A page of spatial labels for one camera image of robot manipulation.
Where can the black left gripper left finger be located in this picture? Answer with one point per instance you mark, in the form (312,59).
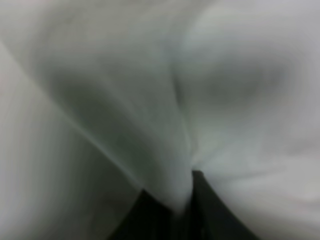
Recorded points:
(148,219)

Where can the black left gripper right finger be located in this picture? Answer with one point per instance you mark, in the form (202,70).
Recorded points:
(208,218)

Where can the white short sleeve shirt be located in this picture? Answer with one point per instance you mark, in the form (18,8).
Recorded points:
(100,99)

